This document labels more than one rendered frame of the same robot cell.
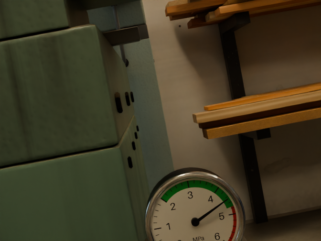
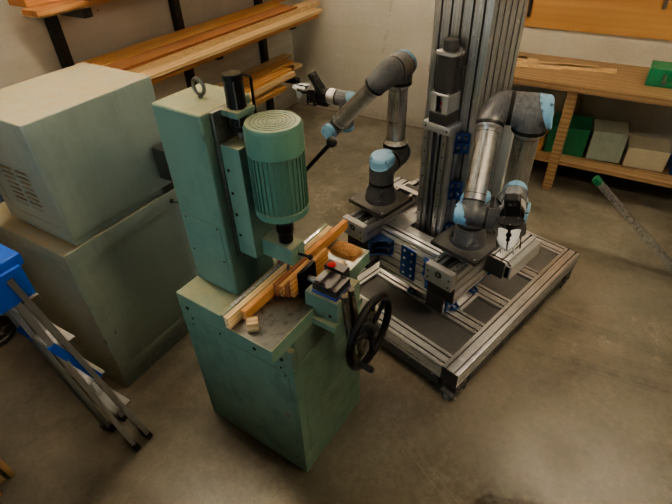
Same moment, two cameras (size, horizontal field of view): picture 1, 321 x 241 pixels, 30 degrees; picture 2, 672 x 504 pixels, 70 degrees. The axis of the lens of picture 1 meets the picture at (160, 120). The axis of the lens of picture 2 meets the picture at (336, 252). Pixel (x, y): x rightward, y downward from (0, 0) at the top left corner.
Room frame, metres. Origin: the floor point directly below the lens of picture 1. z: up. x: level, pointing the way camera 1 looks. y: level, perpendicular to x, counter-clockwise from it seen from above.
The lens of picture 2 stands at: (-0.33, 1.23, 2.06)
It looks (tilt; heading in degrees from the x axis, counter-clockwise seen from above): 38 degrees down; 306
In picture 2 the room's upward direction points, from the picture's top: 2 degrees counter-clockwise
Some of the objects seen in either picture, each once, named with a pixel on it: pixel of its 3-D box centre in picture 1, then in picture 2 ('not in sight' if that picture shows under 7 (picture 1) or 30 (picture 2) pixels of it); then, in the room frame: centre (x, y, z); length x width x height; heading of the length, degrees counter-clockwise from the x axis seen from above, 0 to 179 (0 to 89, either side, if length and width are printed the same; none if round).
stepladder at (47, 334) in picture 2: not in sight; (67, 366); (1.25, 0.87, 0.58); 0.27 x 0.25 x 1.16; 94
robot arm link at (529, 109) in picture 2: not in sight; (519, 165); (0.04, -0.45, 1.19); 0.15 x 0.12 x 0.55; 15
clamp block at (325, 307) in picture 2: not in sight; (332, 295); (0.40, 0.26, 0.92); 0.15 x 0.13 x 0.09; 91
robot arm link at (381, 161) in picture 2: not in sight; (382, 166); (0.66, -0.52, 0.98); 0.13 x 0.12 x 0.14; 93
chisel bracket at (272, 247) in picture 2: not in sight; (283, 248); (0.61, 0.25, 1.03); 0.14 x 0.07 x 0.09; 1
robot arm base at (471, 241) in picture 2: not in sight; (469, 230); (0.17, -0.42, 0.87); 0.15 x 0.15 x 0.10
